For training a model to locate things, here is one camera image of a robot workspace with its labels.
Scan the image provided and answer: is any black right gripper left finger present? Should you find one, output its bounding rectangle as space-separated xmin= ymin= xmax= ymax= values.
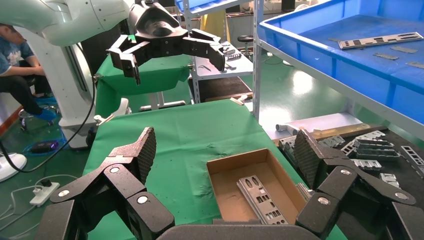
xmin=34 ymin=126 xmax=175 ymax=240

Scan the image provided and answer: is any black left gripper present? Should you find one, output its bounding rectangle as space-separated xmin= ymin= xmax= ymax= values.
xmin=107 ymin=0 xmax=227 ymax=86

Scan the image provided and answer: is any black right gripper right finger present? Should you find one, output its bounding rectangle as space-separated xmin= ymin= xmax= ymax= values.
xmin=293 ymin=129 xmax=424 ymax=240

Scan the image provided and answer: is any silver slotted metal plate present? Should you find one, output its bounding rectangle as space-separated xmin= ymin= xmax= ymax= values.
xmin=338 ymin=31 xmax=424 ymax=50
xmin=236 ymin=174 xmax=290 ymax=225

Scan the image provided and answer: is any white plastic pipe elbow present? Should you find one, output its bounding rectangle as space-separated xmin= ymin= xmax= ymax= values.
xmin=275 ymin=123 xmax=300 ymax=137

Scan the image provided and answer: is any blue plastic tray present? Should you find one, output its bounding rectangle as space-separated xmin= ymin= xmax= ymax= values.
xmin=174 ymin=0 xmax=253 ymax=16
xmin=257 ymin=0 xmax=424 ymax=125

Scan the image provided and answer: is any shallow cardboard box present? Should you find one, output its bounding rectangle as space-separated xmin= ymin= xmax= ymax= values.
xmin=205 ymin=148 xmax=307 ymax=226

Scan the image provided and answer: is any grey finned metal part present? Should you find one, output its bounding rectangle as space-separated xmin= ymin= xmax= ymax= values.
xmin=317 ymin=135 xmax=346 ymax=149
xmin=399 ymin=145 xmax=424 ymax=178
xmin=351 ymin=158 xmax=384 ymax=172
xmin=379 ymin=172 xmax=401 ymax=189

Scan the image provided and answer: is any grey perforated metal rack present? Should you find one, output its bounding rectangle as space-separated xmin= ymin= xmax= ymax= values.
xmin=181 ymin=0 xmax=256 ymax=104

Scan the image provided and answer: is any yellow panel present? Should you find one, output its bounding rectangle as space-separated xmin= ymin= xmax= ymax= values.
xmin=200 ymin=9 xmax=231 ymax=43

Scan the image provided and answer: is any dark stacked metal part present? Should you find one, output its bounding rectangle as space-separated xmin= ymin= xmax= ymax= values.
xmin=352 ymin=138 xmax=402 ymax=162

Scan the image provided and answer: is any black shelf mat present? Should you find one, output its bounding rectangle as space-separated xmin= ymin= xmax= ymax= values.
xmin=188 ymin=76 xmax=253 ymax=103

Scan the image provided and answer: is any pale ladder-shaped metal part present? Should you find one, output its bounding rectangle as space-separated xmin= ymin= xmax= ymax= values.
xmin=340 ymin=130 xmax=387 ymax=157

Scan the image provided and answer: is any silver binder clip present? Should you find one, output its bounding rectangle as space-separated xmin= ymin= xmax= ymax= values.
xmin=230 ymin=94 xmax=254 ymax=107
xmin=93 ymin=113 xmax=116 ymax=127

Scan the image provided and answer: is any black round stool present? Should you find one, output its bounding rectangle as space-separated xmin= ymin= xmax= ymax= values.
xmin=237 ymin=34 xmax=255 ymax=60

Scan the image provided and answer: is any white power strip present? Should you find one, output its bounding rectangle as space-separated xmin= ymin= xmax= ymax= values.
xmin=29 ymin=181 xmax=61 ymax=208

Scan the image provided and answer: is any black device purple light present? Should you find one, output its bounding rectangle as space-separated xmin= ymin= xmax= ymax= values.
xmin=30 ymin=140 xmax=60 ymax=154

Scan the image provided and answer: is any white round floor base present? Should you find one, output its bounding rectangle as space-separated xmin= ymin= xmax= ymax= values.
xmin=0 ymin=152 xmax=28 ymax=183

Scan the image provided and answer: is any white robot torso column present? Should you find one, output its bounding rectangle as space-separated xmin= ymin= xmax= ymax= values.
xmin=16 ymin=26 xmax=132 ymax=150

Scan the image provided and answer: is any chrome stool base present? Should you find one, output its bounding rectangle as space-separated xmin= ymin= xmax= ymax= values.
xmin=18 ymin=105 xmax=61 ymax=131

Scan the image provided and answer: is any seated person blue shirt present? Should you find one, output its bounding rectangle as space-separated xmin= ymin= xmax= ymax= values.
xmin=0 ymin=23 xmax=57 ymax=122

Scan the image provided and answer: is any white table leg frame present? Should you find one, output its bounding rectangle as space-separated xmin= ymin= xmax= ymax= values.
xmin=139 ymin=92 xmax=188 ymax=113

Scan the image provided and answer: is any large grey metal bracket frame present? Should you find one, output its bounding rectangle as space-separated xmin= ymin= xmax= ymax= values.
xmin=278 ymin=135 xmax=298 ymax=163

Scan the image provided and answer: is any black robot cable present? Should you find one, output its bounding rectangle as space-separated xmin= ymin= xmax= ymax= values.
xmin=0 ymin=42 xmax=98 ymax=174

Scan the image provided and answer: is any blue hose coil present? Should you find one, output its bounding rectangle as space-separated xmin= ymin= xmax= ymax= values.
xmin=22 ymin=129 xmax=69 ymax=158

